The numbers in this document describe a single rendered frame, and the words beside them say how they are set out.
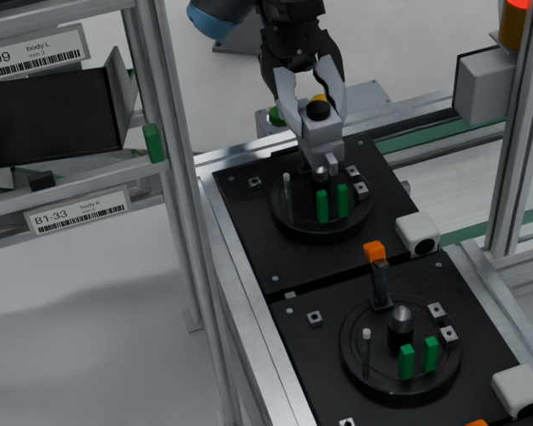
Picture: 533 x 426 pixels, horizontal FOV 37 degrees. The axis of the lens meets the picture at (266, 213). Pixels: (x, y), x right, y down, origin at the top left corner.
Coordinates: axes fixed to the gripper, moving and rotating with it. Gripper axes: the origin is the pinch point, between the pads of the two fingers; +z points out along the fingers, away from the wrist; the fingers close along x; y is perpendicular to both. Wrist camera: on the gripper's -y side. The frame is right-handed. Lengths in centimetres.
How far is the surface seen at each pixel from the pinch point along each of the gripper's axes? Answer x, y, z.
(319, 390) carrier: 10.6, -2.9, 30.7
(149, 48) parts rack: 20.9, -36.8, 0.2
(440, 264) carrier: -10.2, 3.8, 21.0
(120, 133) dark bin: 24.4, -25.1, 2.5
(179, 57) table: 7, 56, -33
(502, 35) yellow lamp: -16.4, -18.5, 0.6
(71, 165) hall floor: 38, 173, -49
